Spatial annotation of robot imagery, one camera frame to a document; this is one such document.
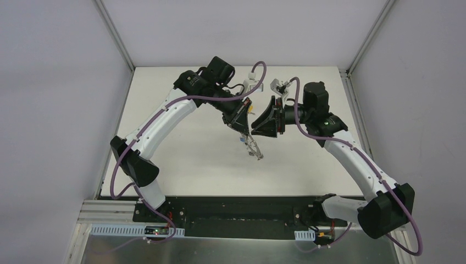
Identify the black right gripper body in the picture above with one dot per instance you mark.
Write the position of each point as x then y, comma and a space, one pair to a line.
276, 116

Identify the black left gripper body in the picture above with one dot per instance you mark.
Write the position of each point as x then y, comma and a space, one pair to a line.
236, 114

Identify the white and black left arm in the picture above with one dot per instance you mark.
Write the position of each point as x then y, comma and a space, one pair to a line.
190, 90

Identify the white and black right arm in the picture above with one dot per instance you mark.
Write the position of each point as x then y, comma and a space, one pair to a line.
386, 205

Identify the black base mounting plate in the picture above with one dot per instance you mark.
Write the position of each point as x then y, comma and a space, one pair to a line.
244, 217

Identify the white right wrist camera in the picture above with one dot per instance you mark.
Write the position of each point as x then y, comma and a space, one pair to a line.
281, 88

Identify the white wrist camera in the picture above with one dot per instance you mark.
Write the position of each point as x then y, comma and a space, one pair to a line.
252, 82
281, 88

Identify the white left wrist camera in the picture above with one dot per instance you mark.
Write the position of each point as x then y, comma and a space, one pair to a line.
252, 82

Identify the white slotted cable duct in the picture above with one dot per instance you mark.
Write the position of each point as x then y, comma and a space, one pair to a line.
150, 231

